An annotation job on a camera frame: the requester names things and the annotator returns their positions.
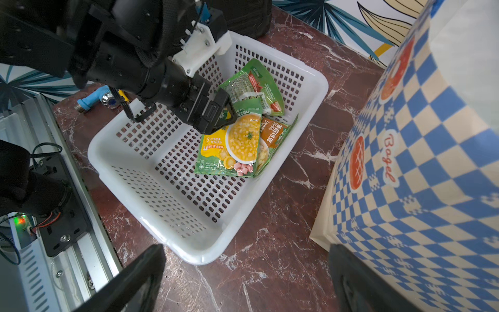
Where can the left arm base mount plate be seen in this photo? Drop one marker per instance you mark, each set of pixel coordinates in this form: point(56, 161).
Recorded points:
point(69, 221)

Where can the green packet yellow soup picture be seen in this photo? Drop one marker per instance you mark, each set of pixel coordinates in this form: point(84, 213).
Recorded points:
point(233, 150)

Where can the orange brown condiment packet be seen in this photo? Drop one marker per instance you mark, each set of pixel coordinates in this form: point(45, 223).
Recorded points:
point(272, 135)

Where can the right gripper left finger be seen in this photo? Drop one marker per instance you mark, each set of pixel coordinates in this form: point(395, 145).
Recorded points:
point(135, 288)

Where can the white plastic perforated basket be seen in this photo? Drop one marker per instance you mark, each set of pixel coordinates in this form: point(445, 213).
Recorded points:
point(149, 166)

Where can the blue checkered paper bag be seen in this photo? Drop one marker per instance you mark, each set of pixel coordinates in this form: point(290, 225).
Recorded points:
point(414, 191)

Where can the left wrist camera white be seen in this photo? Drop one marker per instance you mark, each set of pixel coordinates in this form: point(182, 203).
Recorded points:
point(208, 35)

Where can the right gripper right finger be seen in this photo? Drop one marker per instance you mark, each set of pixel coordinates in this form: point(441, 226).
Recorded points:
point(359, 288)

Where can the black plastic tool case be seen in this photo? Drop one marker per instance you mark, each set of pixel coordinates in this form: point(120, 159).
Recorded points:
point(247, 17)

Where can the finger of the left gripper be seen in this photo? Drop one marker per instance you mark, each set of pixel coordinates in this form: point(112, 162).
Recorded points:
point(218, 114)

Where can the electronics board with cables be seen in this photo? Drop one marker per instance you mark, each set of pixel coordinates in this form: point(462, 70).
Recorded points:
point(16, 236)

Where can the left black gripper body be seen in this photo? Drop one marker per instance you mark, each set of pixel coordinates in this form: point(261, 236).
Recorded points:
point(117, 65)

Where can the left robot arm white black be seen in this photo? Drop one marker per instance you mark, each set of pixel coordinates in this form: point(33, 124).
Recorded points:
point(146, 52)

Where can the green packet with barcode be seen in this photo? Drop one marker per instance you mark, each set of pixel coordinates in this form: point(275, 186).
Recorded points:
point(254, 80)

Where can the aluminium front rail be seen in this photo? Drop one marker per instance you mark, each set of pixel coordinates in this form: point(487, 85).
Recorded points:
point(57, 262)

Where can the blue handled tool on table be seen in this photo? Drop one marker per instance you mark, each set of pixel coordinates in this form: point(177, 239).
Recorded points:
point(102, 95)

